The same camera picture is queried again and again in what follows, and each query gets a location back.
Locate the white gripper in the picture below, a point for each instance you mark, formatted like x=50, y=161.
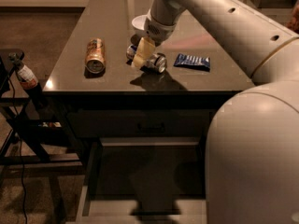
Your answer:
x=160, y=31

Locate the blue silver redbull can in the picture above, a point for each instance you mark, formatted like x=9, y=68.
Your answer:
x=156, y=63

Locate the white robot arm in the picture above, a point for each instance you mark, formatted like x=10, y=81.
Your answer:
x=252, y=145

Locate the orange soda can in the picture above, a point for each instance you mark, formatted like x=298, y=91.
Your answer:
x=95, y=56

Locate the closed top drawer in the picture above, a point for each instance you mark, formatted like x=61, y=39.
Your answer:
x=140, y=123

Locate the open middle drawer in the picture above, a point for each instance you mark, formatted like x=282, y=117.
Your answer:
x=143, y=181

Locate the white ceramic bowl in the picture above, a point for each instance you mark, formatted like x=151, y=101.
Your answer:
x=139, y=24

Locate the blue snack packet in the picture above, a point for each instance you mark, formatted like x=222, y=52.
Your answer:
x=192, y=62

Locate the dark cola bottle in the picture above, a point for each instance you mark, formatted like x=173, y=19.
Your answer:
x=28, y=81

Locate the dark side table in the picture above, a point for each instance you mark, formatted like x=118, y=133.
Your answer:
x=48, y=144

